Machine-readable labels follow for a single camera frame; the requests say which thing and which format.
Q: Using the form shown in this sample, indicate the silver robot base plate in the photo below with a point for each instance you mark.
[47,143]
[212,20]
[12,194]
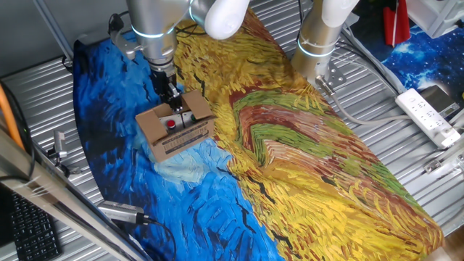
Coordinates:
[337,76]

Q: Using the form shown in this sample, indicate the red flag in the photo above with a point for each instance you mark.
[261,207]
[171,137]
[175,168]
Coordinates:
[389,21]

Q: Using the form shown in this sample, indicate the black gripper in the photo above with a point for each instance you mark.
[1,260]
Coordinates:
[163,81]

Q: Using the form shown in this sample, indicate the white power strip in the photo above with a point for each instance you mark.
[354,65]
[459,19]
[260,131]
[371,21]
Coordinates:
[424,116]

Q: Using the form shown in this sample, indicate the aluminium bracket piece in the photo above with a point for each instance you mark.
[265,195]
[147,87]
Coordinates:
[435,165]

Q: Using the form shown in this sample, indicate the Van Gogh print cloth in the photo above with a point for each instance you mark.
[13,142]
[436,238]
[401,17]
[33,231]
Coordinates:
[308,181]

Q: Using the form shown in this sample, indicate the starry blue cloth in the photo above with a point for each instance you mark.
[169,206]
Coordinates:
[427,58]

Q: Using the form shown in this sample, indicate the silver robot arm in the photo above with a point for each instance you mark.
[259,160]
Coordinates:
[152,18]

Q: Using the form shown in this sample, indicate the grey device with screen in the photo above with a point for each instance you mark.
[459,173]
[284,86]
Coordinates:
[440,99]

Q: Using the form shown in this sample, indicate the grey red-button switch box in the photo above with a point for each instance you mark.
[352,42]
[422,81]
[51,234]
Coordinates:
[171,124]

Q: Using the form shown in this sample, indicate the silver exterior camera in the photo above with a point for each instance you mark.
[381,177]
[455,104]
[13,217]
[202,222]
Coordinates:
[119,212]

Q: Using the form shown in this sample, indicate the grey frame post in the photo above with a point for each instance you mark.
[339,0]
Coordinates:
[54,32]

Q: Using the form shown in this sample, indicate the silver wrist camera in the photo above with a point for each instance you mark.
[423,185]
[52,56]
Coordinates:
[123,45]

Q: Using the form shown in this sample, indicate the white plastic crate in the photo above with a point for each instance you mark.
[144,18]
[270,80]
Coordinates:
[435,14]

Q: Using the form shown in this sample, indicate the brown cardboard box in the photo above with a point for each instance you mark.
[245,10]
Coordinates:
[181,143]

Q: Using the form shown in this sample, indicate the aluminium frame bar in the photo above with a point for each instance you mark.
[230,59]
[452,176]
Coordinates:
[54,195]

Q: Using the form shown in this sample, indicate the black keyboard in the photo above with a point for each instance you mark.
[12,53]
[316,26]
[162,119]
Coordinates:
[32,232]

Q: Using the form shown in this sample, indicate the small metal clamp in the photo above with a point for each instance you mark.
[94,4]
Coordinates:
[59,139]

